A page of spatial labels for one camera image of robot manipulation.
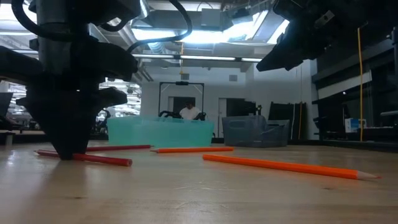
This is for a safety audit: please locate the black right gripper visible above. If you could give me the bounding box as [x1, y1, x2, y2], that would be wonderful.
[256, 0, 358, 72]

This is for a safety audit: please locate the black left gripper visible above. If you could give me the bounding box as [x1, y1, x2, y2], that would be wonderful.
[0, 39, 139, 160]

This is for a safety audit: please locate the red pencil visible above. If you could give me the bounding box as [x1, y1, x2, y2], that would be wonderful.
[85, 144, 154, 152]
[34, 149, 134, 167]

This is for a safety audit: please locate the orange pencil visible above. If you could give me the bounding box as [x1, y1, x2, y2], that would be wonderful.
[150, 146, 234, 154]
[202, 154, 381, 180]

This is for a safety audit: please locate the black leaning panel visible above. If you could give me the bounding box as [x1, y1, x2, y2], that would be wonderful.
[269, 101, 308, 141]

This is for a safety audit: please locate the bright ceiling light panel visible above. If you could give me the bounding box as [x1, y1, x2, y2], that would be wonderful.
[130, 11, 292, 44]

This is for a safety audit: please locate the grey plastic bin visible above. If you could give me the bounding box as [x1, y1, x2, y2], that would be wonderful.
[221, 114, 290, 148]

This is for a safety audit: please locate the long ceiling light bar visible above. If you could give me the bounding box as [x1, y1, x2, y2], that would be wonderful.
[132, 53, 264, 63]

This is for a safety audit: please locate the white and blue box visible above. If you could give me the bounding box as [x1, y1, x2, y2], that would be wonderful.
[344, 117, 367, 134]

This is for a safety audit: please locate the teal translucent plastic bin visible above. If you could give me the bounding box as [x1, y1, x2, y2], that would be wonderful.
[107, 115, 215, 148]

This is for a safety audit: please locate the person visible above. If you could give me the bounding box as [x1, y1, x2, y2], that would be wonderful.
[179, 100, 202, 121]

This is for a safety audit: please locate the yellow hanging cable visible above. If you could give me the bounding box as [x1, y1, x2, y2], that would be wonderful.
[356, 27, 364, 142]

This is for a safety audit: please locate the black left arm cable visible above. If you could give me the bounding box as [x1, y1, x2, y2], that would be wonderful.
[11, 0, 75, 43]
[126, 0, 193, 54]

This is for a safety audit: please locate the black background rig frame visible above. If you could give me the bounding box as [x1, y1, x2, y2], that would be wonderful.
[158, 81, 208, 121]

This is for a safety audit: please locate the black desk frame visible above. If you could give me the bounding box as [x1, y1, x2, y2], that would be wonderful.
[313, 124, 398, 142]

